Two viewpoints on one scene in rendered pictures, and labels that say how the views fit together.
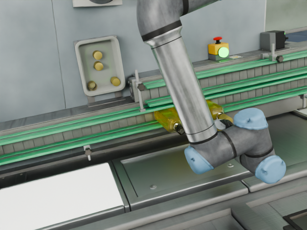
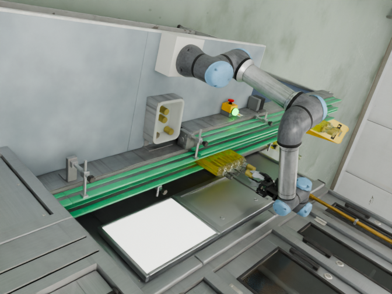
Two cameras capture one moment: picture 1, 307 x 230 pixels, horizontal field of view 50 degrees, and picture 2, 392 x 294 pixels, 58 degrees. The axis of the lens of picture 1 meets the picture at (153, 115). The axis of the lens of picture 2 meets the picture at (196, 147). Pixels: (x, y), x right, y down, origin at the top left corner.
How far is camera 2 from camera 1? 111 cm
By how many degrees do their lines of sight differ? 34
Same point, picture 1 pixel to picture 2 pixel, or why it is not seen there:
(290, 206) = (296, 224)
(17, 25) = (113, 81)
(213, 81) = not seen: hidden behind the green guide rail
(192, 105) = (294, 181)
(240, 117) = (302, 184)
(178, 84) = (292, 171)
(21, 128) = (111, 172)
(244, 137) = (304, 195)
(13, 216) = (144, 249)
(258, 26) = (249, 91)
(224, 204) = (267, 226)
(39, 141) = not seen: hidden behind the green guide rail
